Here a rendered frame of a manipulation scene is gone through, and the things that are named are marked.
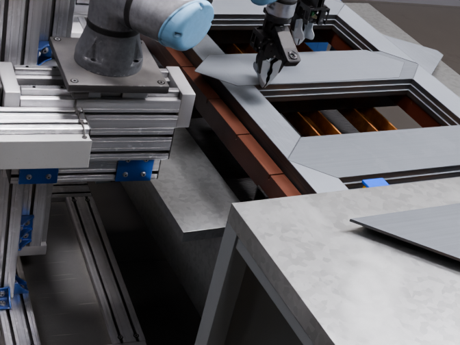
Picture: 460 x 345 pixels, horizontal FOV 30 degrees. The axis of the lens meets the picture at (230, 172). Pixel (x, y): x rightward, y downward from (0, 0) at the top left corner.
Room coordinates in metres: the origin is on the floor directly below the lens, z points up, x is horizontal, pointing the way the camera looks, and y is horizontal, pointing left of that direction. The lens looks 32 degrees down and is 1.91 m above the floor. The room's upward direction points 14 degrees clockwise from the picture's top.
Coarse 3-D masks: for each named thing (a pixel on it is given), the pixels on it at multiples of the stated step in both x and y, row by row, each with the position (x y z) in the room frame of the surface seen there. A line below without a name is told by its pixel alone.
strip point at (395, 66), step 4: (368, 52) 2.55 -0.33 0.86; (372, 52) 2.56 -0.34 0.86; (376, 56) 2.53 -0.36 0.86; (380, 56) 2.54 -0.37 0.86; (384, 56) 2.55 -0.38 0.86; (380, 60) 2.51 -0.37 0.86; (384, 60) 2.52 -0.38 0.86; (388, 60) 2.53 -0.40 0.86; (392, 60) 2.53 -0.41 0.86; (396, 60) 2.54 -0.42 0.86; (384, 64) 2.49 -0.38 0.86; (388, 64) 2.49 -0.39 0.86; (392, 64) 2.50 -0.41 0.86; (396, 64) 2.51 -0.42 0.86; (400, 64) 2.52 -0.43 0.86; (388, 68) 2.46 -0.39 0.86; (392, 68) 2.47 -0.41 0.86; (396, 68) 2.48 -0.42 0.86; (400, 68) 2.49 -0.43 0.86; (392, 72) 2.44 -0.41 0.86; (396, 72) 2.45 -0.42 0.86; (400, 72) 2.46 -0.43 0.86
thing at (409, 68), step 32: (352, 32) 2.72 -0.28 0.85; (192, 64) 2.24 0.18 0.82; (416, 64) 2.55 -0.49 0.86; (224, 96) 2.07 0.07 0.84; (288, 96) 2.17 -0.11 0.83; (320, 96) 2.24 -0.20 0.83; (352, 96) 2.30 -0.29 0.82; (416, 96) 2.39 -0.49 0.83; (256, 128) 1.91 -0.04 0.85; (288, 160) 1.78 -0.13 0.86
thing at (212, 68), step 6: (204, 60) 2.19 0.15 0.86; (210, 60) 2.20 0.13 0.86; (204, 66) 2.16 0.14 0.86; (210, 66) 2.17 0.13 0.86; (216, 66) 2.18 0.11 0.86; (210, 72) 2.13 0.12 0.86; (216, 72) 2.14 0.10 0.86; (222, 72) 2.15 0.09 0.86; (216, 78) 2.11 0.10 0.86; (222, 78) 2.11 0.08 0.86; (228, 78) 2.12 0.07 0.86; (234, 84) 2.10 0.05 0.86
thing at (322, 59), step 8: (312, 56) 2.41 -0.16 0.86; (320, 56) 2.43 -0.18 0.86; (328, 56) 2.44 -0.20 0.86; (320, 64) 2.37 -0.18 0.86; (328, 64) 2.38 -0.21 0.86; (336, 64) 2.40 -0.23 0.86; (328, 72) 2.33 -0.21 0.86; (336, 72) 2.34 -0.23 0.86; (344, 72) 2.36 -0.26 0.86; (336, 80) 2.29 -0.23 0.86; (344, 80) 2.30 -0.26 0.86
